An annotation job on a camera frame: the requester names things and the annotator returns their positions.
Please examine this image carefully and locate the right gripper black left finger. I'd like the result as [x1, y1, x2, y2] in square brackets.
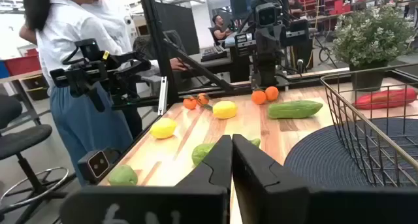
[59, 135, 233, 224]

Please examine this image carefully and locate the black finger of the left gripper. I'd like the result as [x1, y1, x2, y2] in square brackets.
[266, 27, 278, 55]
[257, 27, 268, 55]

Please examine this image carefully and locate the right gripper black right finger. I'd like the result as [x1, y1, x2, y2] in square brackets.
[231, 134, 418, 224]

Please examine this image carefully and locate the green cucumber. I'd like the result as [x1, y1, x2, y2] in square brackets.
[191, 138, 262, 167]
[266, 100, 324, 120]

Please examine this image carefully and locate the tangerine pair with green leaves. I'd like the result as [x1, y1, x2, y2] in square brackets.
[250, 86, 280, 106]
[182, 92, 214, 112]

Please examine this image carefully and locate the yellow lemon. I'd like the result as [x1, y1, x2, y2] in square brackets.
[212, 100, 238, 120]
[150, 118, 178, 140]

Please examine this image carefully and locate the red pepper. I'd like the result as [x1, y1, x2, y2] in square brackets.
[354, 88, 418, 110]

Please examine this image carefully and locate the wire basket with brass rim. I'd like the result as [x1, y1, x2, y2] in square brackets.
[319, 63, 418, 187]

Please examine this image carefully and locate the dark computer monitor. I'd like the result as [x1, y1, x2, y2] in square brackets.
[228, 0, 259, 21]

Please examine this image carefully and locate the person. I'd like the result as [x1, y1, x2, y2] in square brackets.
[18, 0, 135, 185]
[81, 0, 189, 140]
[208, 14, 234, 45]

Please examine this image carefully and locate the black keyboard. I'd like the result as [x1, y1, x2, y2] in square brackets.
[201, 44, 229, 62]

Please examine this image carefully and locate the round dark blue woven mat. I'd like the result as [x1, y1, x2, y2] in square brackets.
[283, 118, 418, 189]

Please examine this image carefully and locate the potted artificial plant black pot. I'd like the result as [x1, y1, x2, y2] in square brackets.
[332, 3, 417, 93]

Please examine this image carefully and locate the green guava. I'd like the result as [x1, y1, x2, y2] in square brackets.
[107, 164, 139, 187]

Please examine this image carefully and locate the black partition panel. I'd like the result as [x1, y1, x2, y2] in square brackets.
[155, 1, 201, 57]

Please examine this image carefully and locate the black office stool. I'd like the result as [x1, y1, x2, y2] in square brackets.
[0, 93, 70, 224]

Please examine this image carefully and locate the red storage bin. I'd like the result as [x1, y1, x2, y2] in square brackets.
[3, 48, 42, 76]

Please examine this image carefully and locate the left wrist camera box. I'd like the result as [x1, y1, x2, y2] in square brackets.
[254, 2, 281, 27]

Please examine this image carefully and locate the silver metal bracket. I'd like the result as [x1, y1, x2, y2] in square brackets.
[157, 76, 169, 116]

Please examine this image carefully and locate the small black depth camera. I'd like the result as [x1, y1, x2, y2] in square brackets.
[77, 148, 114, 182]

